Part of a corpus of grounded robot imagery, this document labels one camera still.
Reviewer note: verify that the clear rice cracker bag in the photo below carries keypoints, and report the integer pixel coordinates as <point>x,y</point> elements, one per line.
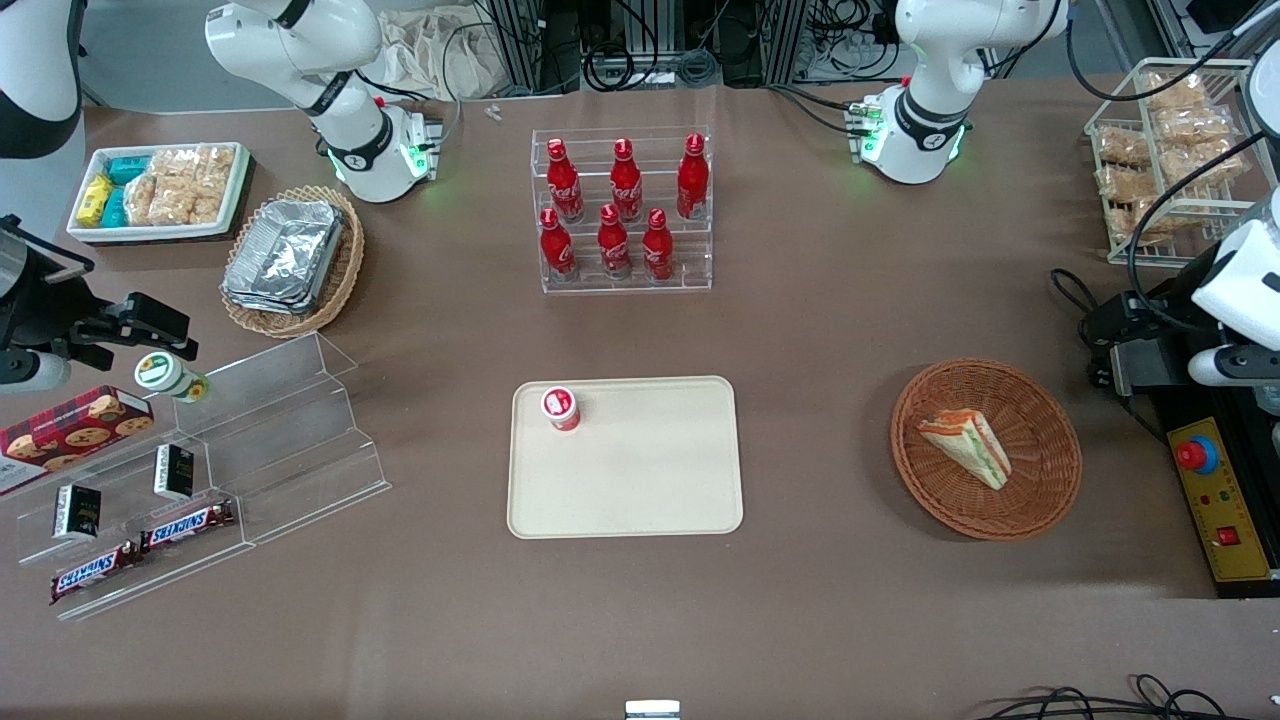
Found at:
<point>190,203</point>
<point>142,200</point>
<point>175,163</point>
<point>215,165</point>

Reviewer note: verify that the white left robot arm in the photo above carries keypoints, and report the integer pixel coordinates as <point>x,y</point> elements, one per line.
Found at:
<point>930,100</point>

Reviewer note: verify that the red tartan cookie box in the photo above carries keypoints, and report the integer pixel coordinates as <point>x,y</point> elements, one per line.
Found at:
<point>70,430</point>

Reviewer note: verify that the green-lidded small cup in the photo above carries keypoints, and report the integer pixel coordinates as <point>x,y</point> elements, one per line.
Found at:
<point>165,375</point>

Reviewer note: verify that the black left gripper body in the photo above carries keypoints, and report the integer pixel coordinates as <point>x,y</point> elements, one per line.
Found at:
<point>1166,322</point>

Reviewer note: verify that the red-lidded small cup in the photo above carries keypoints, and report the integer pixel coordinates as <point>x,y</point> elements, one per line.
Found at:
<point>560,407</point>

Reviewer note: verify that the yellow emergency stop control box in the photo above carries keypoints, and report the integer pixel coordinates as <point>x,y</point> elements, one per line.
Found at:
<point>1225,510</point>

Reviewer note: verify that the aluminium foil tray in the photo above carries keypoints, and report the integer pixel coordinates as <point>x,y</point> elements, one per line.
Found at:
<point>262,305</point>
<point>285,250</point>

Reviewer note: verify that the yellow snack packet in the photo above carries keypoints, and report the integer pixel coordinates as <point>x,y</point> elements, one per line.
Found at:
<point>95,200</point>

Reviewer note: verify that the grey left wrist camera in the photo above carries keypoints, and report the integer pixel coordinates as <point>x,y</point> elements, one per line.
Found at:
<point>1235,365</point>

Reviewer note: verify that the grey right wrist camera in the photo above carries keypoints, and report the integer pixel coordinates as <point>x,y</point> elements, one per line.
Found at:
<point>35,372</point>

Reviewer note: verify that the beige cloth bag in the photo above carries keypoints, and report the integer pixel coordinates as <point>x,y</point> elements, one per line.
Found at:
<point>440,55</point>

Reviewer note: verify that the white rectangular snack tray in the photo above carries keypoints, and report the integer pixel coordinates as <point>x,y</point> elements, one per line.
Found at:
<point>235,200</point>

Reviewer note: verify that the red cola bottle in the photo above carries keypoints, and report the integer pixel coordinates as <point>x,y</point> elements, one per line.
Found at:
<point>657,250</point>
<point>626,185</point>
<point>692,180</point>
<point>614,245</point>
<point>564,185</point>
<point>557,250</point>

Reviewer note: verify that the round brown wicker basket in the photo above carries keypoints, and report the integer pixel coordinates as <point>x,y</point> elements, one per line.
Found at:
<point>1040,470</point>

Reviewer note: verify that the small black carton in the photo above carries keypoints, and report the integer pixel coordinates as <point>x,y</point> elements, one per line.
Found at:
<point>76,512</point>
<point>174,472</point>

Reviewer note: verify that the clear acrylic stepped shelf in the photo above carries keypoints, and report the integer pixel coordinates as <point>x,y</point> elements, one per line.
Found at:
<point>300,450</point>
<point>120,470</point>

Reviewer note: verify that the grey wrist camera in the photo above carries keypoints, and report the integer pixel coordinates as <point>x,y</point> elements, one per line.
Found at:
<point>1235,365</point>
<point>35,372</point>

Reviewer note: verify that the triangular sandwich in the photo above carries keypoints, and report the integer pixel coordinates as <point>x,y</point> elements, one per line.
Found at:
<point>965,445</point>

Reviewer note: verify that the oval brown wicker basket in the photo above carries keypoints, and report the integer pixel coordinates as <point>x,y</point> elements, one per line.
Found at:
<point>345,270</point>

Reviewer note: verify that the teal snack packet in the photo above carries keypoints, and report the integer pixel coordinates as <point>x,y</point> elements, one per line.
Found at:
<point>128,169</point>
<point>116,208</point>

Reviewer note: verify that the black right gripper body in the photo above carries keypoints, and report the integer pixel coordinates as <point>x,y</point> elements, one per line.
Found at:
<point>42,312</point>

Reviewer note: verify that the clear fried snack bag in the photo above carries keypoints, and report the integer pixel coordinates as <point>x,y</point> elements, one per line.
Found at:
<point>1200,168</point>
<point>1128,185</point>
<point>1140,225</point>
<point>1122,147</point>
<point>1175,92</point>
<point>1192,127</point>

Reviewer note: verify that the clear acrylic bottle rack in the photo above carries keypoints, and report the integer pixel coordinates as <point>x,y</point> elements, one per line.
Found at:
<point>690,255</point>

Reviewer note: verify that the beige plastic tray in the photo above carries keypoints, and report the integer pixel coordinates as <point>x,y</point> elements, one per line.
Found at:
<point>650,470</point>

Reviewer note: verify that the Snickers chocolate bar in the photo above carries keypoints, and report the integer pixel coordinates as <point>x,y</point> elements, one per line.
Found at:
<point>95,573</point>
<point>188,527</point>

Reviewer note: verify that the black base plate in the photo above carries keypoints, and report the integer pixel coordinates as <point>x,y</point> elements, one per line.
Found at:
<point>1170,405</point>

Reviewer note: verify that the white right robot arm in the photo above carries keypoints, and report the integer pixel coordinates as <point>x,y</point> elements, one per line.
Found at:
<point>300,40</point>

